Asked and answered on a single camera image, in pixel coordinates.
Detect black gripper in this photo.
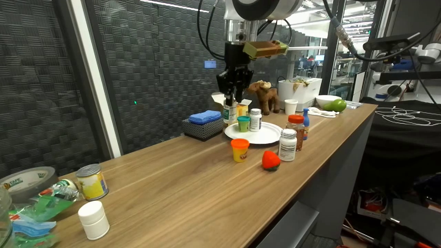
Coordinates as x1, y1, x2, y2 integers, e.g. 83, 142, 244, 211
216, 42, 255, 106

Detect teal lid putty tub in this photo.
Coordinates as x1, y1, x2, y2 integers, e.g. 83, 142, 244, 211
236, 115, 252, 134

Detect orange lid yellow putty tub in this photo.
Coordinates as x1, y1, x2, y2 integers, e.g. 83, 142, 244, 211
229, 138, 251, 164

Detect orange lid spice jar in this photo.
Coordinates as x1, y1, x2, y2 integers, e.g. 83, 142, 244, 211
287, 113, 306, 152

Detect white paper plate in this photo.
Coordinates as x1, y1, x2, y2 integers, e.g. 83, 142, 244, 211
223, 120, 283, 146

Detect red toy strawberry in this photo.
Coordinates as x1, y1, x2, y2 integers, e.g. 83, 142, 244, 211
261, 150, 283, 172

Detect open yellow cardboard box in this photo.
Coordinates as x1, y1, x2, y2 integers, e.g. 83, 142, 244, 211
210, 90, 254, 126

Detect brown plush moose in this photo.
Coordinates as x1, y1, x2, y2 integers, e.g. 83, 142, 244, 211
247, 80, 281, 116

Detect grey woven basket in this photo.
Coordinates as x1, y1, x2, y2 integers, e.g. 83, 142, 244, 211
182, 116, 226, 142

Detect white round plastic cup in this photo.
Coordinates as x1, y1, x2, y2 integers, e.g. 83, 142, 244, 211
284, 98, 299, 116

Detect blue toy bottle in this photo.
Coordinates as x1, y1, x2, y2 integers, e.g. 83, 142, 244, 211
302, 108, 312, 142

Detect white pill bottle grey label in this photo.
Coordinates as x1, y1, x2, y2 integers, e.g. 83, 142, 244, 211
277, 128, 299, 163

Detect white cloth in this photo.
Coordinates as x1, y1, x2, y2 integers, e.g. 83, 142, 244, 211
306, 106, 340, 120

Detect white bowl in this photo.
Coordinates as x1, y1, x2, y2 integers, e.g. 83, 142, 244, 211
314, 94, 342, 110

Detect green fruit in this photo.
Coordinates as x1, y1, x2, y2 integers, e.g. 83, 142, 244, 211
329, 98, 349, 113

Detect yellow can grey lid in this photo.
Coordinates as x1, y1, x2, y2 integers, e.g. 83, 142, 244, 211
74, 164, 110, 203

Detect black covered table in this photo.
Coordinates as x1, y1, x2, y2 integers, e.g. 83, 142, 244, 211
363, 98, 441, 157

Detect small white jar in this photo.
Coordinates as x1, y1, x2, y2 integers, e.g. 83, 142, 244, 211
76, 201, 112, 243

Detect green plastic wrapper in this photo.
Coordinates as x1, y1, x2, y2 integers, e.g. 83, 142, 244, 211
8, 178, 81, 232

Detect blue plastic wrapper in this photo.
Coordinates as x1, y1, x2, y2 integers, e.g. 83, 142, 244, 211
10, 219, 58, 240

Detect brown green wrist camera block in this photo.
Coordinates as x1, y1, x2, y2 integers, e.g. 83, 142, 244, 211
241, 39, 289, 59

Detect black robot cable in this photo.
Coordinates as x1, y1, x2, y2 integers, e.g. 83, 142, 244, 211
196, 0, 441, 64

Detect white cable coil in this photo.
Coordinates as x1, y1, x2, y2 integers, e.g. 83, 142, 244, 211
375, 105, 441, 128

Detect grey duct tape roll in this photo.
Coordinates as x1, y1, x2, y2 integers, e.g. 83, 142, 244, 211
0, 166, 58, 204

